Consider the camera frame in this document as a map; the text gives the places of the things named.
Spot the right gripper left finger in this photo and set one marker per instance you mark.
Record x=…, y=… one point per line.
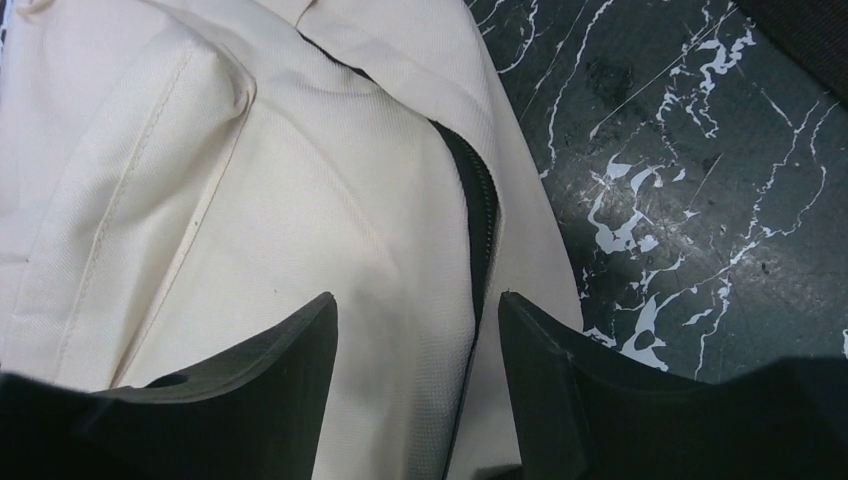
x=252, y=411

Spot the beige canvas student bag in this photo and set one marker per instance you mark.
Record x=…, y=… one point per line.
x=178, y=176

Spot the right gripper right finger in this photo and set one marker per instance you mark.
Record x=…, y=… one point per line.
x=584, y=411

